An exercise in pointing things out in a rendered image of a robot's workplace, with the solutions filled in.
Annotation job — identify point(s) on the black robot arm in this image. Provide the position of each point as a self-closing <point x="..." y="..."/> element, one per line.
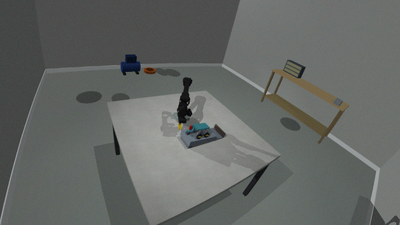
<point x="184" y="98"/>

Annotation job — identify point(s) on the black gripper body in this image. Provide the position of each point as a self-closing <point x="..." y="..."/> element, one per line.
<point x="182" y="118"/>

